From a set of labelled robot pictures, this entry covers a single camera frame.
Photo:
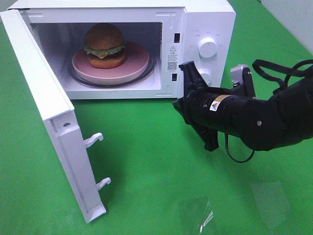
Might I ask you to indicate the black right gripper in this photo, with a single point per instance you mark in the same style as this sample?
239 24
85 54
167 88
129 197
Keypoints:
207 109

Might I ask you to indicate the white microwave knob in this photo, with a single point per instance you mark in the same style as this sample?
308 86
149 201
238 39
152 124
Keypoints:
207 47
206 75

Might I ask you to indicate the pink round plate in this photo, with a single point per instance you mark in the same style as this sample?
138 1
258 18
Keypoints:
133 66

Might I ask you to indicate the burger with lettuce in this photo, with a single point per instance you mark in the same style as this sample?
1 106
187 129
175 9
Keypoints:
104 46

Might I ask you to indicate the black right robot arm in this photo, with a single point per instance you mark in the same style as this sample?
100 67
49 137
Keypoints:
284 119

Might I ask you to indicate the glass microwave turntable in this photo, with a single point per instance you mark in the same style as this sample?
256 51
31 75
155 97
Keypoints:
150 68

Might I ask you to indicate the white warning label sticker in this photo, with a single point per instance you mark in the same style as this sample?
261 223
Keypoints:
172 57

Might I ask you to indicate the white microwave oven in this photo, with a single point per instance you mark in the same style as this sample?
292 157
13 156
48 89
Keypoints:
45 35

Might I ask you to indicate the wrist camera with black bracket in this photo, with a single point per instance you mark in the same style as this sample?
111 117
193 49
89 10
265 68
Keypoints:
241 76

